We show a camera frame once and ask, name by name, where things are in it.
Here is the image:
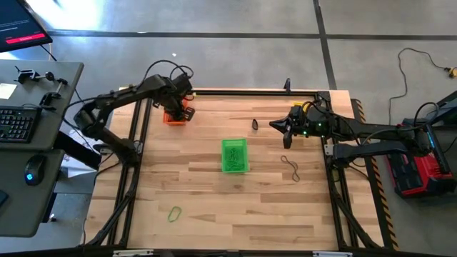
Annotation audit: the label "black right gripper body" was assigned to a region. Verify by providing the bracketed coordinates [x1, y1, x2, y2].
[289, 105, 326, 138]

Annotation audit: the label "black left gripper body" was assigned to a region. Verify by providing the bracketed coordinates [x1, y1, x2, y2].
[161, 91, 187, 121]

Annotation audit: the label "thin brown rubber band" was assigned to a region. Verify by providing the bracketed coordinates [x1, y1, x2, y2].
[280, 155, 301, 183]

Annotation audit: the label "orange plastic basket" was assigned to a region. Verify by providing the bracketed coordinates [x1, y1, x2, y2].
[163, 101, 189, 126]

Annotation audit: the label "green plastic basket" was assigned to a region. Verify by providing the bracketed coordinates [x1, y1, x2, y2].
[221, 138, 251, 174]

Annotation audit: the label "grey desk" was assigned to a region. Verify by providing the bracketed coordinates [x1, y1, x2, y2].
[0, 59, 85, 151]
[0, 148, 67, 238]

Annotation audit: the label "white paper sheets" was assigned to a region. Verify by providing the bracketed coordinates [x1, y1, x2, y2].
[60, 141, 105, 179]

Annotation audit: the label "red black tool case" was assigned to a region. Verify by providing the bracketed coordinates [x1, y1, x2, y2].
[383, 117, 457, 199]

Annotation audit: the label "black computer mouse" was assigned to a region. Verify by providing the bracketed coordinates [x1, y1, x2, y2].
[24, 153, 47, 187]

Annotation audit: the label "black backlit keyboard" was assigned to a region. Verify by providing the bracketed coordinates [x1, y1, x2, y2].
[0, 106, 43, 144]

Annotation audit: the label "black equipment stand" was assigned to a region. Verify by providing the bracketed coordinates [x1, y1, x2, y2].
[434, 90, 457, 124]

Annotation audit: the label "white paper note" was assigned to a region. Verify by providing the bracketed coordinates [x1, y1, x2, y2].
[0, 82, 18, 101]

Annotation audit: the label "black monitor with red bar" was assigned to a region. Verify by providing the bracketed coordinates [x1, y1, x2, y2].
[0, 0, 54, 54]

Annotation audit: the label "black aluminium table frame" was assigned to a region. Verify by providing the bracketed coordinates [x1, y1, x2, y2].
[82, 88, 386, 257]

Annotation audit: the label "black desk clamp mount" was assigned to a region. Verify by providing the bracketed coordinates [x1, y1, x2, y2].
[38, 77, 69, 108]
[14, 65, 56, 85]

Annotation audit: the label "black floor cable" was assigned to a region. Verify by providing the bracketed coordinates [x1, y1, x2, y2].
[388, 46, 453, 119]

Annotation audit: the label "white metal bracket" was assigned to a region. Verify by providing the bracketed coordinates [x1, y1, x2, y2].
[112, 249, 154, 257]
[312, 251, 353, 257]

